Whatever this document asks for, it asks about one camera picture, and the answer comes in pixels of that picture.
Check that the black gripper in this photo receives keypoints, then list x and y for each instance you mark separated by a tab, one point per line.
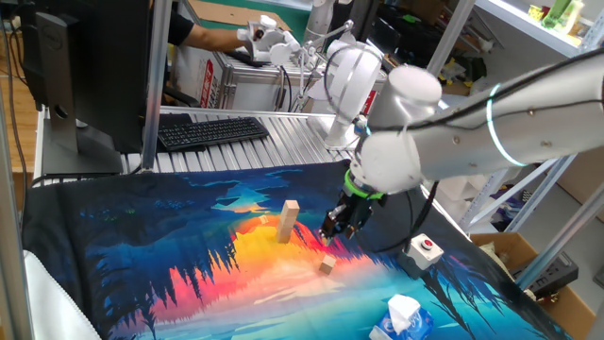
356	212

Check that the person's bare forearm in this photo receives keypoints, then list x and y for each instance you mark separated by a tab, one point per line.
214	39

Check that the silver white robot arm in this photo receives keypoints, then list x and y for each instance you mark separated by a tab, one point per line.
472	137

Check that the grey emergency stop button box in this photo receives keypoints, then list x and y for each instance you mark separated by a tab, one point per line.
417	257

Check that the blue tissue pack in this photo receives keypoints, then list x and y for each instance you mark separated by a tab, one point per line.
415	326

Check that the white foam packaging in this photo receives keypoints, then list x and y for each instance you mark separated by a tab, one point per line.
460	189

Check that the white haptic control device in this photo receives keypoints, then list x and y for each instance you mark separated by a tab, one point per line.
354	75

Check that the black keyboard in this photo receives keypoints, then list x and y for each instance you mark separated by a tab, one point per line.
212	132

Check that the silver aluminium case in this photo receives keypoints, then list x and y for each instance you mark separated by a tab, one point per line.
255	90

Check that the brown cardboard box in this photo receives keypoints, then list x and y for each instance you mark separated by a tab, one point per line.
514	243

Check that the colourful landscape print cloth mat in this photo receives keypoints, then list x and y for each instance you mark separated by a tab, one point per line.
141	245

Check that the black chair armrest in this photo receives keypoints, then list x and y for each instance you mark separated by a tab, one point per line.
181	97

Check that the white box red print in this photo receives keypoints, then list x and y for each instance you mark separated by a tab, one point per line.
189	75

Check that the black electronic device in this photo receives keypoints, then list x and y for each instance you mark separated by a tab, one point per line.
557	276

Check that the brown cardboard sheet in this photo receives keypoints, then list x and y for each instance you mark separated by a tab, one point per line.
222	11

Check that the black shirt sleeve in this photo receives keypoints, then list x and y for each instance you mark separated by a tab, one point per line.
179	29

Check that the white metal shelf rack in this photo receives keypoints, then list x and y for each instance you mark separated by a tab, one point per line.
514	21

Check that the black computer monitor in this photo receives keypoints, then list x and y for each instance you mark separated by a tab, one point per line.
108	71

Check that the yellow small container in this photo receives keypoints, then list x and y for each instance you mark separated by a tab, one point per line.
535	13

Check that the green bottle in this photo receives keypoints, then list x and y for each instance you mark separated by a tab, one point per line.
557	11

